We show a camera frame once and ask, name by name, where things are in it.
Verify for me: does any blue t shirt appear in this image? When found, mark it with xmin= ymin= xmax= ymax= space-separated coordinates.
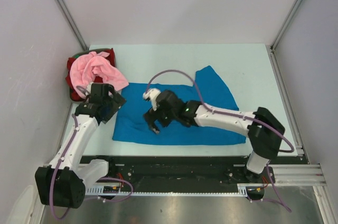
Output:
xmin=112 ymin=66 xmax=246 ymax=145

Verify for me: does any grey plastic basket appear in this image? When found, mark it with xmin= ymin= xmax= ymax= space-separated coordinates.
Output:
xmin=69 ymin=47 xmax=118 ymax=103

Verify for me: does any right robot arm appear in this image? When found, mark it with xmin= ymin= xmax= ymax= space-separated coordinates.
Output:
xmin=143 ymin=88 xmax=285 ymax=182

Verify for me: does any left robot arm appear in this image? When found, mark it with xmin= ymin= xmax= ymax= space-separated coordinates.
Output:
xmin=35 ymin=83 xmax=126 ymax=209

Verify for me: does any red t shirt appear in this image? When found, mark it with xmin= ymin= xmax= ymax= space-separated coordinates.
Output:
xmin=65 ymin=47 xmax=117 ymax=102

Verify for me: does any pink t shirt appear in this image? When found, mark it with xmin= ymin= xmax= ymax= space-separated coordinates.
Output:
xmin=66 ymin=49 xmax=129 ymax=101

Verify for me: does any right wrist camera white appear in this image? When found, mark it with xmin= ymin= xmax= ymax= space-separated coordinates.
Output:
xmin=143 ymin=88 xmax=161 ymax=110

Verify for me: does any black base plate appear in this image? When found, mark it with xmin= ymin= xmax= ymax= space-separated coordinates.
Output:
xmin=80 ymin=155 xmax=304 ymax=194

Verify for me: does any white cable duct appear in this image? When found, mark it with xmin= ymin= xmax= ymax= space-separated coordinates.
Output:
xmin=84 ymin=183 xmax=265 ymax=197

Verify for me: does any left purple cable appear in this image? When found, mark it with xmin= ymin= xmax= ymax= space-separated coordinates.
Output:
xmin=50 ymin=85 xmax=135 ymax=220

